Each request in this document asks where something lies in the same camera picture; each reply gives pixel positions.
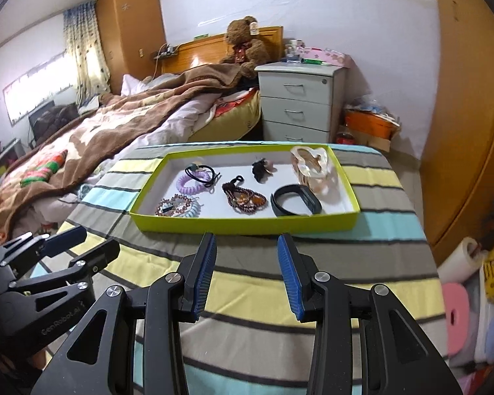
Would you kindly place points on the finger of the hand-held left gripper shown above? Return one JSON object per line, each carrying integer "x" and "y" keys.
{"x": 66, "y": 238}
{"x": 98, "y": 255}

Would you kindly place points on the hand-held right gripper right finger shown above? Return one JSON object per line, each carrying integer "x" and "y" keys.
{"x": 290, "y": 279}

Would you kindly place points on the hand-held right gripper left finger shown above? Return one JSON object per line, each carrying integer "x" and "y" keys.
{"x": 201, "y": 279}

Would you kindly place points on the green cardboard tray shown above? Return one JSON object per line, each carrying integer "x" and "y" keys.
{"x": 247, "y": 224}

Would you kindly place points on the black band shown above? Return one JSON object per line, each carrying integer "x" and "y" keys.
{"x": 280, "y": 205}

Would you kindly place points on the rhinestone hair clip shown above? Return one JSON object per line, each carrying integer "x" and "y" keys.
{"x": 166, "y": 205}

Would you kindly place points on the cartoon hair clip black bow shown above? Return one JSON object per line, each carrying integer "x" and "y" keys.
{"x": 259, "y": 170}

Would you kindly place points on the striped cloth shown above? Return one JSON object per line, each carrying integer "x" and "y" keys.
{"x": 247, "y": 255}

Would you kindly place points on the beige claw hair clip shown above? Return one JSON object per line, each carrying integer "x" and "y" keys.
{"x": 313, "y": 164}

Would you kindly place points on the brown blanket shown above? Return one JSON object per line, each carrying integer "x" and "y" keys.
{"x": 119, "y": 119}

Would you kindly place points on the window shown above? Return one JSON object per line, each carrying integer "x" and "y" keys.
{"x": 33, "y": 90}

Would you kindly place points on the paper towel roll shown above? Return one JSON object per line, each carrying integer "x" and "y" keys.
{"x": 457, "y": 261}

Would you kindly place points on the pink roll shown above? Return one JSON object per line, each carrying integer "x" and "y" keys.
{"x": 455, "y": 317}

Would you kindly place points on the yellow red pillow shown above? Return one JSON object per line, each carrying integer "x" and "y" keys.
{"x": 238, "y": 111}

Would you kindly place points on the white nightstand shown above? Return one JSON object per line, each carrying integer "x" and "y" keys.
{"x": 300, "y": 107}

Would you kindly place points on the orange bin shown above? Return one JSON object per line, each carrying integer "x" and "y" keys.
{"x": 370, "y": 125}

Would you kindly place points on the patterned curtain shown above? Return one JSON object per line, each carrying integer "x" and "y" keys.
{"x": 86, "y": 53}

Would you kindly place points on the power strip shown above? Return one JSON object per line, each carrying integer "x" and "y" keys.
{"x": 164, "y": 52}

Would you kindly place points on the tall wooden cabinet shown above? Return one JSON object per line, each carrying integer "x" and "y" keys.
{"x": 131, "y": 28}

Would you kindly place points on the wooden headboard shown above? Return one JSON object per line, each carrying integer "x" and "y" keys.
{"x": 197, "y": 53}

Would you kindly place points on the pink floral box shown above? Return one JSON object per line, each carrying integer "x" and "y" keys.
{"x": 325, "y": 55}

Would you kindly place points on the small bottles cluster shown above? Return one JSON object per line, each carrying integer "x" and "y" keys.
{"x": 293, "y": 51}

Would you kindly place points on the brown teddy bear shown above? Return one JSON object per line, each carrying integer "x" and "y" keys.
{"x": 247, "y": 45}

